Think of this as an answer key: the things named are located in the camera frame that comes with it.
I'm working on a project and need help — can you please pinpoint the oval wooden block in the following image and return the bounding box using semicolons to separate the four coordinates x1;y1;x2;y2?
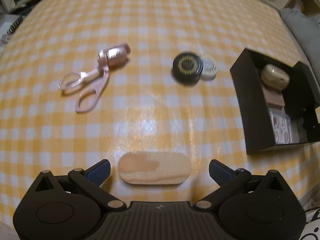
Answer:
118;152;191;185

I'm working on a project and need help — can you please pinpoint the pink eyelash curler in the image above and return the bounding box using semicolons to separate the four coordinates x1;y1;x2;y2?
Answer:
58;43;131;114

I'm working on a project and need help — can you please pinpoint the white round compact case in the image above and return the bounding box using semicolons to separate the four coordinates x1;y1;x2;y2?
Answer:
201;57;219;80

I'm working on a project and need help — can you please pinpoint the black round gold-print tin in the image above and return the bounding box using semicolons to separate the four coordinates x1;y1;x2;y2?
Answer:
171;51;203;85

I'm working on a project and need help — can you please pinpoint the patterned card pack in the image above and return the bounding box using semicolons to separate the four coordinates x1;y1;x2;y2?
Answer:
268;108;300;145

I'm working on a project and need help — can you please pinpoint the pink small box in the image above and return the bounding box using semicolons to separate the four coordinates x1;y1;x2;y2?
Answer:
262;86;285;108

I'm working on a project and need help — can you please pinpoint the beige earbud case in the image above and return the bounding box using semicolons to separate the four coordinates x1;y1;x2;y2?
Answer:
260;64;290;91

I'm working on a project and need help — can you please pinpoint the black open box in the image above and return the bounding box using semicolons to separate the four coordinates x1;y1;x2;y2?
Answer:
230;48;319;154

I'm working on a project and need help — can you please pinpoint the yellow white checkered cloth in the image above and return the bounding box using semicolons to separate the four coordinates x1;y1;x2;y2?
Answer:
1;0;319;226

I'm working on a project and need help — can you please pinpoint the grey pillow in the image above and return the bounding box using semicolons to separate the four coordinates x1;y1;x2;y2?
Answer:
280;8;319;75

